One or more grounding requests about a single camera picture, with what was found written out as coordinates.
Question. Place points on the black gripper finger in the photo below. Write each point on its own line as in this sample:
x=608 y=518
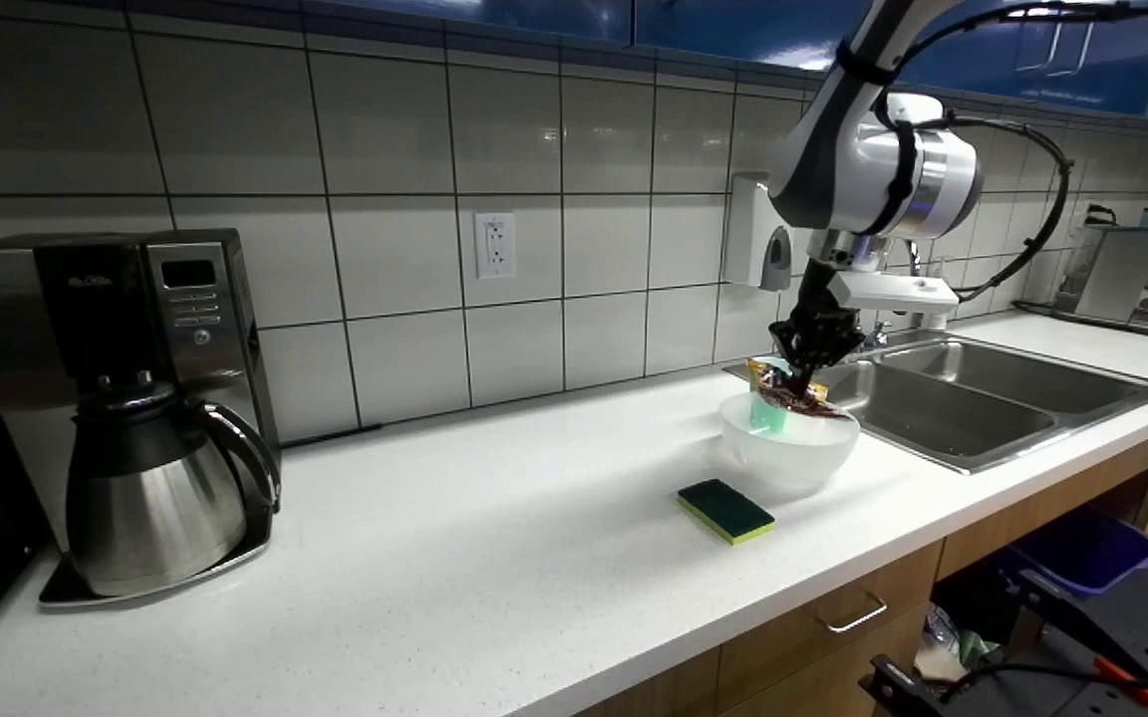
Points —
x=794 y=353
x=839 y=355

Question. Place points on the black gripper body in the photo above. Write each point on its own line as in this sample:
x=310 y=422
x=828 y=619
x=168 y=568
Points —
x=821 y=306

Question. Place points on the yellow snack packet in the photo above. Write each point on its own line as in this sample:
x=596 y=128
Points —
x=794 y=396

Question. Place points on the white translucent bowl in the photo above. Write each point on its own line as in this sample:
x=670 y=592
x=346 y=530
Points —
x=788 y=456

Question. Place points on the green plastic cup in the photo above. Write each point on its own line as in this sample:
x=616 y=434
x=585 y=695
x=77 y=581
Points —
x=766 y=418

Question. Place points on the stainless steel double sink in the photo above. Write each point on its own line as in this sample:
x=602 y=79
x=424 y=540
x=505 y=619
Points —
x=985 y=396

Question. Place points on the green and yellow sponge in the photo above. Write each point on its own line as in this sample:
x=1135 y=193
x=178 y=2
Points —
x=726 y=512

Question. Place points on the steel espresso machine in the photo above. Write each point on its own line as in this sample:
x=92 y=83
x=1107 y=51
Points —
x=1131 y=278

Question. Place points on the blue plastic bin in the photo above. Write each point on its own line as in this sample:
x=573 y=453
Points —
x=1082 y=552

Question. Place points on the blue upper cabinet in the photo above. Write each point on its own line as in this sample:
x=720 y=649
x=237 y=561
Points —
x=598 y=23

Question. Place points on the black equipment cart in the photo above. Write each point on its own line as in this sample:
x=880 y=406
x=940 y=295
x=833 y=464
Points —
x=1135 y=633

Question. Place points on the steel coffee maker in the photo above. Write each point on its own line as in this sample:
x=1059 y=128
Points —
x=158 y=301

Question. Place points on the steel coffee carafe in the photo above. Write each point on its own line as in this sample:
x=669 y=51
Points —
x=161 y=492

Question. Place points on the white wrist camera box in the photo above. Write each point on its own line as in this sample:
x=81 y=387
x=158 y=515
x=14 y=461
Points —
x=896 y=290

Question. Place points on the white wall soap dispenser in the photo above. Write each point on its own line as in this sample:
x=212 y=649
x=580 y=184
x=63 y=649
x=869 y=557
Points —
x=756 y=234

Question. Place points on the white wall outlet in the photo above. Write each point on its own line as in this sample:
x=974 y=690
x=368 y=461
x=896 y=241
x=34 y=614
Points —
x=496 y=246

